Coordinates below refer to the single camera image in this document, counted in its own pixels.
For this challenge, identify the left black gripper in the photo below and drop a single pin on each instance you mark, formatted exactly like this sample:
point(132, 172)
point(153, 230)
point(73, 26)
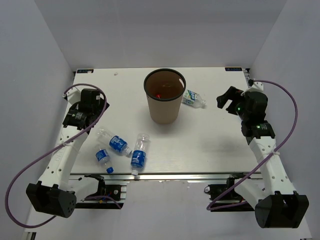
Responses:
point(100, 108)

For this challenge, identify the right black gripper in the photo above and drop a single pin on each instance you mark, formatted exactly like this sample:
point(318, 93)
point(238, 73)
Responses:
point(231, 94)

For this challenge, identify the green label plastic bottle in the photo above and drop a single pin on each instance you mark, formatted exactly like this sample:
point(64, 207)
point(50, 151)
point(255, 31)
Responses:
point(193, 99)

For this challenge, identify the blue label bottle white cap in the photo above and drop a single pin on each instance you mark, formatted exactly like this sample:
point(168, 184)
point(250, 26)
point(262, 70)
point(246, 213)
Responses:
point(116, 143)

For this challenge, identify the small blue cap bottle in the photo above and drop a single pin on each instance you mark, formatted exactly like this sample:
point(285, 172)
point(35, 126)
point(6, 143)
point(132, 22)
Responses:
point(103, 158)

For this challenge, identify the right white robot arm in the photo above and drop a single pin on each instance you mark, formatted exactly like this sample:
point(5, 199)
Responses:
point(267, 188)

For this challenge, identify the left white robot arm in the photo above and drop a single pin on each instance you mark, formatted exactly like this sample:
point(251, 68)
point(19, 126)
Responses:
point(53, 194)

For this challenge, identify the brown cylindrical paper bin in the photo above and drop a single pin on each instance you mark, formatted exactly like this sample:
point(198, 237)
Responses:
point(171, 85)

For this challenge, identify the right blue corner sticker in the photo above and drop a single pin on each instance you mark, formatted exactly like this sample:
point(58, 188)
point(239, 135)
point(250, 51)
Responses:
point(233, 69)

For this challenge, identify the blue corner sticker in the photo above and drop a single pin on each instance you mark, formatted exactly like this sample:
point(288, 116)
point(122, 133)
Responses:
point(233, 69)
point(85, 71)

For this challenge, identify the left blue corner sticker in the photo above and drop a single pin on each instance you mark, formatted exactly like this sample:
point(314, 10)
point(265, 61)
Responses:
point(85, 71)

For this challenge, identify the aluminium table front rail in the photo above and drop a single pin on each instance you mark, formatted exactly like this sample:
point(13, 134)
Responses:
point(161, 176)

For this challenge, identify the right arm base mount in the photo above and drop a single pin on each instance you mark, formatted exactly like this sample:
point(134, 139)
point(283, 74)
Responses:
point(231, 198)

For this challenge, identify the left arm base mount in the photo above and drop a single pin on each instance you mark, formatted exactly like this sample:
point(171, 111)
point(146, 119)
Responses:
point(109, 195)

